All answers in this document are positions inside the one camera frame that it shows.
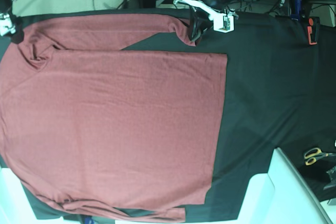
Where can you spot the white bin right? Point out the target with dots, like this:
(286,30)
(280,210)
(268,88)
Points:
(281,195)

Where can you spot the black metal tool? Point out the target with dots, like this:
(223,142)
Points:
(331,184)

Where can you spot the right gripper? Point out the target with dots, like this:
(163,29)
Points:
(10,24)

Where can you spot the white bin left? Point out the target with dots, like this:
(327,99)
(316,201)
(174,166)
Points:
(15,207)

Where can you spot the white bin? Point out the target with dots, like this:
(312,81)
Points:
(281,195)
(15,207)

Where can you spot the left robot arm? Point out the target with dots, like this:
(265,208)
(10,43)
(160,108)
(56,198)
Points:
(206,14)

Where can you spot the black table cloth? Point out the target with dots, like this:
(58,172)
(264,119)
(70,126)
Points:
(279,92)

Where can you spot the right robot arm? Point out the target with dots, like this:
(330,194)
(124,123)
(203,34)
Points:
(11,25)

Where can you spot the yellow-handled scissors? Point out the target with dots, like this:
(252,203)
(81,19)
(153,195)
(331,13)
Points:
(315,154)

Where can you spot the orange black clamp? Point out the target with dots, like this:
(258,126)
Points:
(313,28)

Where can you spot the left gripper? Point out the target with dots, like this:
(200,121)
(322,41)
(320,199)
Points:
(208,14)

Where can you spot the red long-sleeve shirt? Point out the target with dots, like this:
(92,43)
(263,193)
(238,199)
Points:
(91,127)

